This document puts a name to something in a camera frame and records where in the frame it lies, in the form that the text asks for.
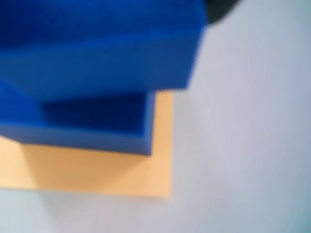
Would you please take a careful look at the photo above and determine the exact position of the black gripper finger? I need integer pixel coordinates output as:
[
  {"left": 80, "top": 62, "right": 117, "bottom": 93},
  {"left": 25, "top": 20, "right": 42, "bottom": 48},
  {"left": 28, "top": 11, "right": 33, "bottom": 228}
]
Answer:
[{"left": 205, "top": 0, "right": 242, "bottom": 26}]

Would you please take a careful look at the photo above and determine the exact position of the medium blue cube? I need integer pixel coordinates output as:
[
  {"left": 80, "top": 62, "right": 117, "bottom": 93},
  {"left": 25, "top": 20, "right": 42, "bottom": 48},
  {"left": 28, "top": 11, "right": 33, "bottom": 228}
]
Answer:
[{"left": 0, "top": 0, "right": 207, "bottom": 91}]

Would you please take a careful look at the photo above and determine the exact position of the orange paper square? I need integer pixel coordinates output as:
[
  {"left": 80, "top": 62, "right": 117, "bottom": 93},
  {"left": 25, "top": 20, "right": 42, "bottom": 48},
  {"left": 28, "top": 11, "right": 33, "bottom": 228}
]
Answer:
[{"left": 0, "top": 90, "right": 174, "bottom": 199}]

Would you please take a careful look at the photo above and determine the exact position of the large blue cube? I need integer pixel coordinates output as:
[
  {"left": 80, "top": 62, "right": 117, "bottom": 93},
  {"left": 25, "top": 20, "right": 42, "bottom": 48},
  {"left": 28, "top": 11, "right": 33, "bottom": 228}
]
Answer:
[{"left": 0, "top": 80, "right": 156, "bottom": 156}]

